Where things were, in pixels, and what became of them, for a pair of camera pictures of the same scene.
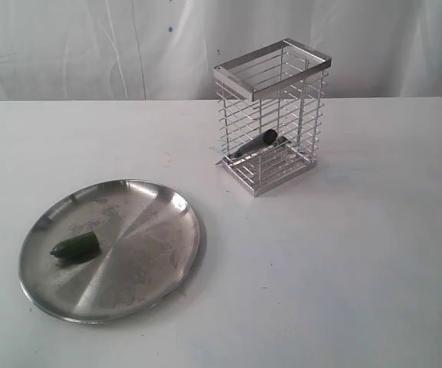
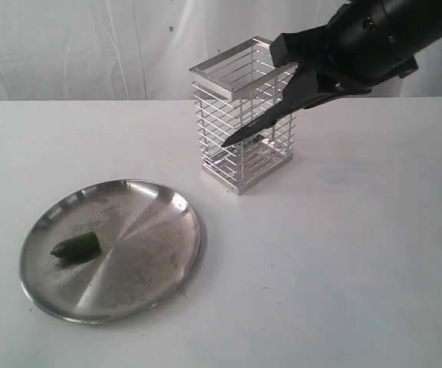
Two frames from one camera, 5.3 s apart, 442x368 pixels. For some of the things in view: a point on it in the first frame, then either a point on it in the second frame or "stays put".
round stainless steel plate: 150,241 stays put
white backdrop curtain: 167,50 stays put
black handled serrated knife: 270,138 -> 302,103
